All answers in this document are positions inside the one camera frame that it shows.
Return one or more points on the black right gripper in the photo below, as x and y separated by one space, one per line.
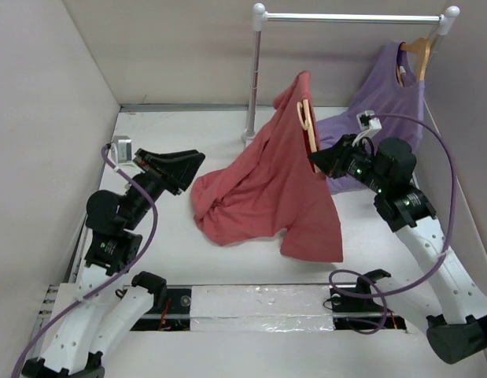
333 159

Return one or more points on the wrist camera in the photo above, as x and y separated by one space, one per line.
121 150
369 126

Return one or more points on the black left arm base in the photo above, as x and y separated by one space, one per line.
174 317

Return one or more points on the red t shirt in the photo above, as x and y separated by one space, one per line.
272 187

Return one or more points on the purple t shirt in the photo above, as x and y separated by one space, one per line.
381 93

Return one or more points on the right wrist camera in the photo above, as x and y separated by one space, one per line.
369 126

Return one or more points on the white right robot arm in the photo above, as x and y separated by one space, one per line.
456 324

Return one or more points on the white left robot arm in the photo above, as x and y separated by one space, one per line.
123 227

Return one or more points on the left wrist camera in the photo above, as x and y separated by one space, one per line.
121 150

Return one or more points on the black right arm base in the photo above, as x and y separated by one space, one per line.
363 316

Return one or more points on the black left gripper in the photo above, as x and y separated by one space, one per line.
179 166

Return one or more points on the light wooden hanger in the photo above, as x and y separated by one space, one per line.
304 114

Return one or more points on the orange wooden hanger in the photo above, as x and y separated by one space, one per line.
421 48

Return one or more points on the white metal clothes rack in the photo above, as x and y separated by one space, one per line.
442 22

